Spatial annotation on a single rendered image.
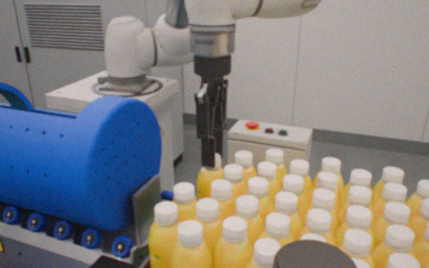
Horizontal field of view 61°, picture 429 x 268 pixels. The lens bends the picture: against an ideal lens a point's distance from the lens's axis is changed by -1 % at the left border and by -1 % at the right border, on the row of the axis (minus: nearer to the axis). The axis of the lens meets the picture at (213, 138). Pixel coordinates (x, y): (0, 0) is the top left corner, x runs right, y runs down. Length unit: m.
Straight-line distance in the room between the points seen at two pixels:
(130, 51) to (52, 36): 1.55
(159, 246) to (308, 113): 3.09
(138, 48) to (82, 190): 0.86
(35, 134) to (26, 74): 2.47
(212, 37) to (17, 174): 0.46
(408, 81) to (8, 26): 3.23
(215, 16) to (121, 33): 0.82
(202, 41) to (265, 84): 2.94
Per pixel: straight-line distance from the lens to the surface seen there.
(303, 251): 0.31
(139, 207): 0.80
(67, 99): 1.50
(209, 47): 0.70
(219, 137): 0.81
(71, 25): 2.84
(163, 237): 0.65
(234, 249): 0.61
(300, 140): 0.92
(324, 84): 3.55
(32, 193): 0.81
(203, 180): 0.82
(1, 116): 0.87
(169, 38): 1.47
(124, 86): 1.51
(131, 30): 1.47
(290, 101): 3.62
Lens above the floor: 1.45
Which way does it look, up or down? 23 degrees down
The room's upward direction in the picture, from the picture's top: straight up
